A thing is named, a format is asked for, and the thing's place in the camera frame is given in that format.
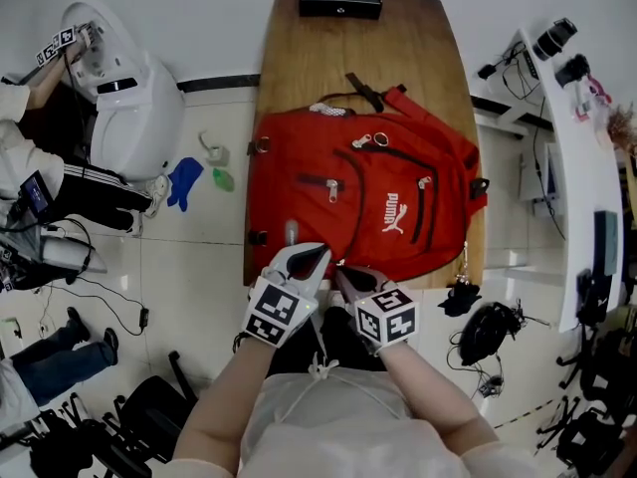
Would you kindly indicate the black office chair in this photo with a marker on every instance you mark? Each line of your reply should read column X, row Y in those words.
column 149, row 416

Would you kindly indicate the person's white top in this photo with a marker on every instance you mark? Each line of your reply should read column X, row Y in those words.
column 348, row 431

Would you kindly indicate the blue glove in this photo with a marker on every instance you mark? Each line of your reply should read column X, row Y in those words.
column 183, row 179

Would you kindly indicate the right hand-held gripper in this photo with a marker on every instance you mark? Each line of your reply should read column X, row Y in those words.
column 385, row 321

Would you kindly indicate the black wrist band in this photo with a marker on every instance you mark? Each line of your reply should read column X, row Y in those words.
column 240, row 340

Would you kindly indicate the person's left forearm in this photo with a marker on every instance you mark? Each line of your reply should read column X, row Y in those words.
column 224, row 406

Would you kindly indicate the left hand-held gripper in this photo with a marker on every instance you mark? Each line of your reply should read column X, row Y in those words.
column 273, row 311

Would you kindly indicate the black cloth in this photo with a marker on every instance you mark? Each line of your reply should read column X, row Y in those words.
column 460, row 299

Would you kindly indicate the person's right forearm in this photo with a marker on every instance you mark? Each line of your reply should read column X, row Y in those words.
column 433, row 396

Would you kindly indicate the black and white camera lens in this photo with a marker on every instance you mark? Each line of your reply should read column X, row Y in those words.
column 553, row 39

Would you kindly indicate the pink plastic item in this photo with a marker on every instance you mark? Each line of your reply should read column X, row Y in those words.
column 592, row 97

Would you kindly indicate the handheld device with blue screen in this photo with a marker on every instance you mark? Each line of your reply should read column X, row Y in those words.
column 36, row 193

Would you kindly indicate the dark green box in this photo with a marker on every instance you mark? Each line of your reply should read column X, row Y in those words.
column 606, row 242

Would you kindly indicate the red backpack bag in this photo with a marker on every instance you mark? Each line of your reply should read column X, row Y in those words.
column 318, row 167

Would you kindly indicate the white desk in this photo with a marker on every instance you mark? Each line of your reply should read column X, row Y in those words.
column 577, row 177

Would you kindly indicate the green plastic item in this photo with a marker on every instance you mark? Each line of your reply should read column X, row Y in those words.
column 224, row 179

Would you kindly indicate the black camera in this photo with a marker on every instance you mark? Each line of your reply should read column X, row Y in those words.
column 572, row 70

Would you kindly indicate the white low shelf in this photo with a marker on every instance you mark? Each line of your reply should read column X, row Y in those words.
column 507, row 115

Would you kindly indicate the person's black trousers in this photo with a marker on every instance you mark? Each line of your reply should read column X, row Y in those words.
column 343, row 336

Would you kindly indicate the white rounded machine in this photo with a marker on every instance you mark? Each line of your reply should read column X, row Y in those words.
column 134, row 117

